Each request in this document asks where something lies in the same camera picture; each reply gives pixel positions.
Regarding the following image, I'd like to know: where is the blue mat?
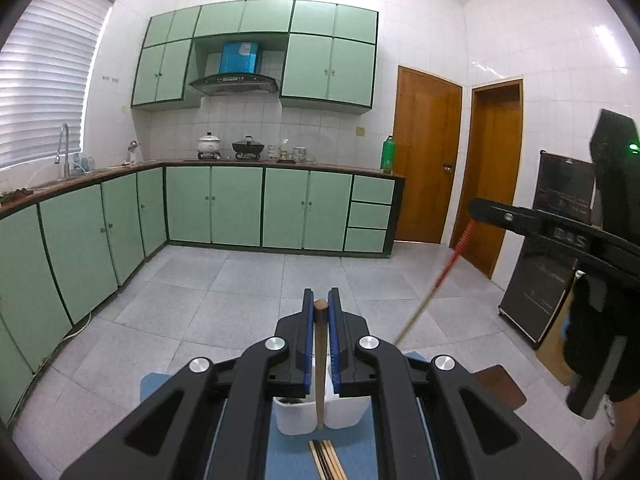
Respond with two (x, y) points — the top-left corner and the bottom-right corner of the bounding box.
(140, 351), (436, 480)

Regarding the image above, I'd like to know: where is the white cooking pot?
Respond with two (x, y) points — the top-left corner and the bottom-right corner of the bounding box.
(197, 131), (222, 160)

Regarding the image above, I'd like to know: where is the white plastic utensil holder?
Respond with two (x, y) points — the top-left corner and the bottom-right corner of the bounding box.
(272, 352), (371, 436)

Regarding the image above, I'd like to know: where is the white window blind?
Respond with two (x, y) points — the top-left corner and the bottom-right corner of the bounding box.
(0, 0), (116, 171)

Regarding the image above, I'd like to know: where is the leaning cardboard sheet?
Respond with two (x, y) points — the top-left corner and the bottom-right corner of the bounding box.
(537, 285), (576, 386)

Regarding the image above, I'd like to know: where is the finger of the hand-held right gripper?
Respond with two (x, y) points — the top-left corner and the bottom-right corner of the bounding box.
(469, 198), (548, 242)

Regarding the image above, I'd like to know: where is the red chopstick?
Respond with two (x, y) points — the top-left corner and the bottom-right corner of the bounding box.
(394, 216), (475, 347)

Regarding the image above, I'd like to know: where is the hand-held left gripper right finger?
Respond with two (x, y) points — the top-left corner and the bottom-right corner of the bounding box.
(327, 287), (583, 480)

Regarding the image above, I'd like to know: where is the green base cabinet unit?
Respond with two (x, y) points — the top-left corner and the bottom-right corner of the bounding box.
(0, 164), (168, 413)
(162, 160), (407, 259)

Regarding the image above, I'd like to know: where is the white power cable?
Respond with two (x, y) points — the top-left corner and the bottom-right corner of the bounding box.
(62, 311), (93, 343)

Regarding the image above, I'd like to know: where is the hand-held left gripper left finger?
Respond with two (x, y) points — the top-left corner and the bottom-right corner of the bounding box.
(59, 287), (316, 480)

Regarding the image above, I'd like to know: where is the metal kitchen faucet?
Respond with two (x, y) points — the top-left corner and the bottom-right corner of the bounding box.
(54, 123), (72, 179)

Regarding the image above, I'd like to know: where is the brown wooden door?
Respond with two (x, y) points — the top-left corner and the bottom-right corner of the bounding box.
(392, 65), (463, 246)
(460, 79), (525, 278)

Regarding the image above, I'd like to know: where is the black wok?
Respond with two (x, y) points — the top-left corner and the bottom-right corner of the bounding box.
(231, 136), (266, 160)

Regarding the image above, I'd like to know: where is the black range hood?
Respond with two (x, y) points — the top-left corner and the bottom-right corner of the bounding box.
(188, 74), (279, 97)

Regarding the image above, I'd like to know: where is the green wall cabinet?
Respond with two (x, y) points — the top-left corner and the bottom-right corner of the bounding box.
(131, 4), (203, 110)
(279, 0), (378, 115)
(192, 0), (295, 38)

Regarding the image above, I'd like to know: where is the blue range hood chimney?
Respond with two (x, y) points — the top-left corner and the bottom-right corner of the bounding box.
(219, 41), (261, 76)

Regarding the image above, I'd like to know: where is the black cabinet appliance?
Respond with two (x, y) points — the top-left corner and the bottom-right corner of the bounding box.
(498, 150), (598, 348)

